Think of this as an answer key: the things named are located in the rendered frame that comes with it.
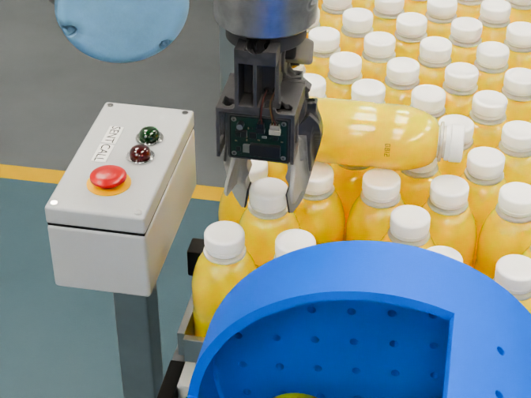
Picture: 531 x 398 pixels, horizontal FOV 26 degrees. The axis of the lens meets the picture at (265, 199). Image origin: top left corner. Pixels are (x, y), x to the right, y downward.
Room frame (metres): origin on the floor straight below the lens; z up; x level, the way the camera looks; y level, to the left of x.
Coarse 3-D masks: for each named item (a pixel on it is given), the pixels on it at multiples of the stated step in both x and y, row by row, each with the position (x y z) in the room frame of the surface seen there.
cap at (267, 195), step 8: (256, 184) 0.93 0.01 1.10; (264, 184) 0.93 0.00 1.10; (272, 184) 0.93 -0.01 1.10; (280, 184) 0.93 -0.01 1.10; (256, 192) 0.91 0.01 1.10; (264, 192) 0.91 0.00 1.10; (272, 192) 0.91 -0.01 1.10; (280, 192) 0.91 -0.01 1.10; (256, 200) 0.91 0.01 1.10; (264, 200) 0.90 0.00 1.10; (272, 200) 0.90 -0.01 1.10; (280, 200) 0.90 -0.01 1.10; (256, 208) 0.91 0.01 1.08; (264, 208) 0.90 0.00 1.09; (272, 208) 0.90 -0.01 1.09; (280, 208) 0.91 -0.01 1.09
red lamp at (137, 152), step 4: (140, 144) 0.98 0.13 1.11; (132, 148) 0.97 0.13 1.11; (136, 148) 0.97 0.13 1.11; (140, 148) 0.97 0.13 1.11; (144, 148) 0.97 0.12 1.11; (148, 148) 0.97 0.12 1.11; (132, 152) 0.97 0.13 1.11; (136, 152) 0.97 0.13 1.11; (140, 152) 0.97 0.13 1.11; (144, 152) 0.97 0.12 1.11; (148, 152) 0.97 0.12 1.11; (132, 156) 0.97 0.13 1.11; (136, 156) 0.96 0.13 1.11; (140, 156) 0.96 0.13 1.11; (144, 156) 0.96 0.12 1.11; (148, 156) 0.97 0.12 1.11; (136, 160) 0.96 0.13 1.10; (140, 160) 0.96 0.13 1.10
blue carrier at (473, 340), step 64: (320, 256) 0.66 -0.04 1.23; (384, 256) 0.65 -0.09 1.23; (256, 320) 0.62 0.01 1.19; (320, 320) 0.67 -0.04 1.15; (384, 320) 0.66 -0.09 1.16; (448, 320) 0.60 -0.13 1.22; (512, 320) 0.62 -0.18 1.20; (192, 384) 0.63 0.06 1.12; (256, 384) 0.68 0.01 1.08; (320, 384) 0.67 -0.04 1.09; (384, 384) 0.66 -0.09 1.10; (448, 384) 0.53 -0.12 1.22; (512, 384) 0.55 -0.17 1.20
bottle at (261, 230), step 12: (252, 216) 0.91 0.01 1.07; (264, 216) 0.90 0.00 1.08; (276, 216) 0.90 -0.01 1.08; (288, 216) 0.91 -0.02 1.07; (252, 228) 0.90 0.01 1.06; (264, 228) 0.90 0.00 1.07; (276, 228) 0.90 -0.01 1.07; (288, 228) 0.90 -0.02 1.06; (252, 240) 0.90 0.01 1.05; (264, 240) 0.89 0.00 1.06; (252, 252) 0.89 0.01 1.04; (264, 252) 0.89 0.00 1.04
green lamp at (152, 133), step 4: (144, 128) 1.01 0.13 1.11; (148, 128) 1.01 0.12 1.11; (152, 128) 1.01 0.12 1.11; (140, 132) 1.01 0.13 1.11; (144, 132) 1.00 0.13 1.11; (148, 132) 1.00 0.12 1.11; (152, 132) 1.00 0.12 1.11; (156, 132) 1.01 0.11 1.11; (140, 136) 1.00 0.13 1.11; (144, 136) 1.00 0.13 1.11; (148, 136) 1.00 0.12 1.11; (152, 136) 1.00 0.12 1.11; (156, 136) 1.00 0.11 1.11; (144, 140) 1.00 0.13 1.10; (148, 140) 1.00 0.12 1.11; (152, 140) 1.00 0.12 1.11; (156, 140) 1.00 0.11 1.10
